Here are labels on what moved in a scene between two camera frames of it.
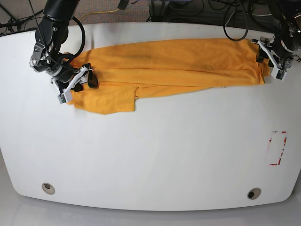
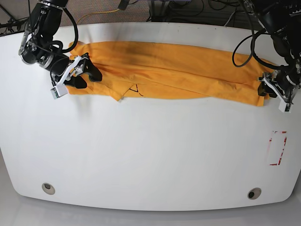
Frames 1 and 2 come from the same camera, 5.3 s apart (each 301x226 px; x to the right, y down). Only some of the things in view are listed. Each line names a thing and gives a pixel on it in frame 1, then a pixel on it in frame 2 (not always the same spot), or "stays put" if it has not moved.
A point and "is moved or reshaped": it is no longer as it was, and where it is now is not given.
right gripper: x=284 y=48 → x=285 y=80
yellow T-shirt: x=125 y=73 is moved or reshaped
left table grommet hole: x=48 y=188 stays put
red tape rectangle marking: x=285 y=140 stays put
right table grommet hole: x=254 y=193 stays put
